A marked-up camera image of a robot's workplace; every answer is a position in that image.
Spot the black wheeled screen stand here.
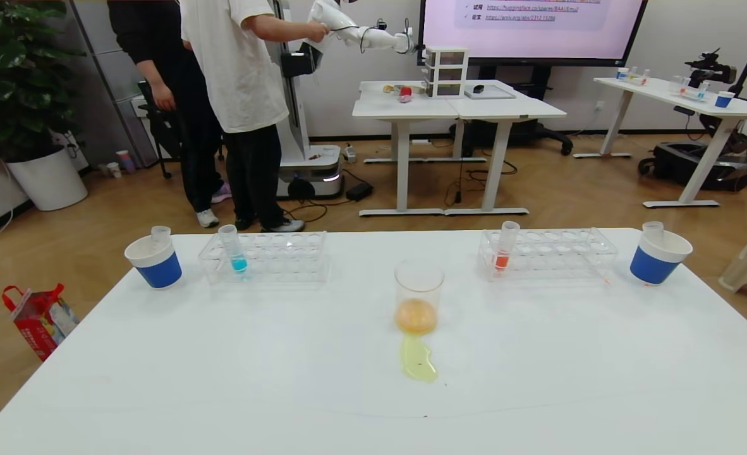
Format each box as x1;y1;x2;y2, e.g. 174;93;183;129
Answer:
451;63;574;156

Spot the black wheeled robot base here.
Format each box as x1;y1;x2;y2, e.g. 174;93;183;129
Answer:
639;140;747;191

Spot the clear acrylic test tube rack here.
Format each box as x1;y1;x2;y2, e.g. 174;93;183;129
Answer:
198;230;330;285
478;227;619;283

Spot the white drawer organizer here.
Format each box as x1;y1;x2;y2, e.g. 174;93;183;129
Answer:
424;45;470;99

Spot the long white desk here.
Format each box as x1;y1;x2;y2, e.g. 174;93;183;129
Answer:
574;76;747;209

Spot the clear glass beaker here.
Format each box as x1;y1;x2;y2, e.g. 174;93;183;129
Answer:
394;259;446;337

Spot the yellow liquid puddle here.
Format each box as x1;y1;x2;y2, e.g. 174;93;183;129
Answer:
400;335;440;383

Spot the blue white paper cup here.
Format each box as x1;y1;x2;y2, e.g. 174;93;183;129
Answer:
629;230;694;286
124;235;183;290

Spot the clear rack with small tubes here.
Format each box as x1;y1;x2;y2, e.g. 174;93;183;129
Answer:
617;66;653;85
669;75;712;102

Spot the grey metal cabinet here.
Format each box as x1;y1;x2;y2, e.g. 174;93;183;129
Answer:
70;0;159;166

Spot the person in black clothes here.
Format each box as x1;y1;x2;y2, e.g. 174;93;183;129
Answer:
107;0;232;228

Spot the red gift bag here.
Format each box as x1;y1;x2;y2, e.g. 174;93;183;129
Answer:
2;283;80;362

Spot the white humanoid robot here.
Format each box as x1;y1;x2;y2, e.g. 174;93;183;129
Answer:
276;0;418;200

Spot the person in white shirt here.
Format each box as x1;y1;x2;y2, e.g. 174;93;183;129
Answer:
179;0;330;233

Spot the grey tablet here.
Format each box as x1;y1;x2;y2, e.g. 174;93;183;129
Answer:
465;83;517;100

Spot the blue pigment test tube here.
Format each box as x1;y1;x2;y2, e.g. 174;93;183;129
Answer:
218;224;249;274

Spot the green leafy plant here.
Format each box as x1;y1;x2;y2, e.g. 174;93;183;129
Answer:
0;0;83;163

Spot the large wall display screen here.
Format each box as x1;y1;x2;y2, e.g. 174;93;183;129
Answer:
418;0;649;66

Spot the white plant pot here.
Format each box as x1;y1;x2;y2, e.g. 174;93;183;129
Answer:
4;143;88;212

